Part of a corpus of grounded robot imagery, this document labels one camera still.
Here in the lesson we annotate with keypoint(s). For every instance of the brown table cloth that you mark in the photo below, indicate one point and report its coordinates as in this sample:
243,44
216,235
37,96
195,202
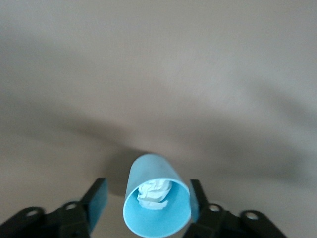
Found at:
158,74

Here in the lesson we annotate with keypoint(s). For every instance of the crumpled white tissue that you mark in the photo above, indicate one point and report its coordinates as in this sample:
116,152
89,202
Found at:
153,194

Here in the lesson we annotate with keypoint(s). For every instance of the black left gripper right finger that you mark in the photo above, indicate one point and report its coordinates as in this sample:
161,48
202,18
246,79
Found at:
223,223

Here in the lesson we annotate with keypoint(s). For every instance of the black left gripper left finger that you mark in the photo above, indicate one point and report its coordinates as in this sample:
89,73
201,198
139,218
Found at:
62,223

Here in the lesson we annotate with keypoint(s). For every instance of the blue plastic cup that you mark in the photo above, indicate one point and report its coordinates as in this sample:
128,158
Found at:
153,171

